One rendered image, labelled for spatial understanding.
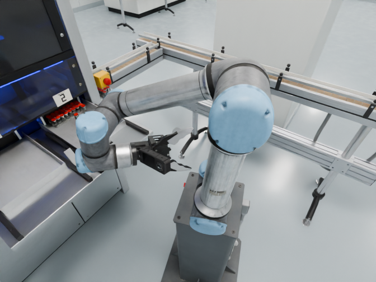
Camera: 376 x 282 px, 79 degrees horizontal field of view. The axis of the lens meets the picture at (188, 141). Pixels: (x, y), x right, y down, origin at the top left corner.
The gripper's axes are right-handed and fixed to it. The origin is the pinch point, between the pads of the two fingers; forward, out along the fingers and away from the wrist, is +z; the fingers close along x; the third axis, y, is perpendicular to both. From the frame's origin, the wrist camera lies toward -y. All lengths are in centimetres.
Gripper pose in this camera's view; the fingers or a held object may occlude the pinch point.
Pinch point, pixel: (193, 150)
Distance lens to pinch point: 76.0
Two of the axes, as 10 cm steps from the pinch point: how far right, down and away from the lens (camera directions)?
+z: 9.4, -1.1, 3.1
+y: -3.3, -4.1, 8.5
